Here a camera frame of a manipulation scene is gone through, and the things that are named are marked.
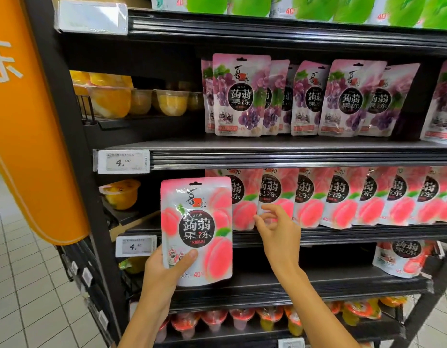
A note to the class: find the person's right hand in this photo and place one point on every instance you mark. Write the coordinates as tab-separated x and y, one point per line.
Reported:
283	246

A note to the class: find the person's left hand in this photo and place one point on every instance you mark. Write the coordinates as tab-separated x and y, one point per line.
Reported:
158	282

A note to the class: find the row of pink jelly packs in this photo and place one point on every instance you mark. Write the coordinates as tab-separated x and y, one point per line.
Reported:
339	199

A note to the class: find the black metal store shelf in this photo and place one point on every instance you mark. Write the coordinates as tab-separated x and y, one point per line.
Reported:
78	257

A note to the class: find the red jelly bag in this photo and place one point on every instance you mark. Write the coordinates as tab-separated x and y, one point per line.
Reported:
196	206

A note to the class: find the black low shelf rack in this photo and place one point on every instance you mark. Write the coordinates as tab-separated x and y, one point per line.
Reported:
281	155

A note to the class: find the row of purple jelly packs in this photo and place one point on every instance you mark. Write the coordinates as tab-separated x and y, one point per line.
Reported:
241	94

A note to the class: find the row of green plum pouches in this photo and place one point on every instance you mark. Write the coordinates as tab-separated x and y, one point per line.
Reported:
317	7

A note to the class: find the person's right forearm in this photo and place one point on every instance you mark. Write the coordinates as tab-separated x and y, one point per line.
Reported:
317	315

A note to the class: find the large yellow jelly tubs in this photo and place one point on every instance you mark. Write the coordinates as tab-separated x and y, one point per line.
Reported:
122	195

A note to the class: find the pink peach jelly bag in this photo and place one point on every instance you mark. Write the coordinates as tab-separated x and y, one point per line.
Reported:
401	257

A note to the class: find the row of yellow jelly cups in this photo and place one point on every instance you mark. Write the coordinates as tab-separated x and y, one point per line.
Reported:
107	99

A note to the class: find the white price tag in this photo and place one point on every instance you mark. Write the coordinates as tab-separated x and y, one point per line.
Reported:
123	162
291	343
136	246
93	17

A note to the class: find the tan cardboard strip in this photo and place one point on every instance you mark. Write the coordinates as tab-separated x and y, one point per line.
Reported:
132	226

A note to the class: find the rows of small price tags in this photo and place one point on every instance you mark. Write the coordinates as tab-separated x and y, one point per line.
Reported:
87	277

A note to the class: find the orange hanging sign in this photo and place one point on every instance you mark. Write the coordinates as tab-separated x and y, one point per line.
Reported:
27	123

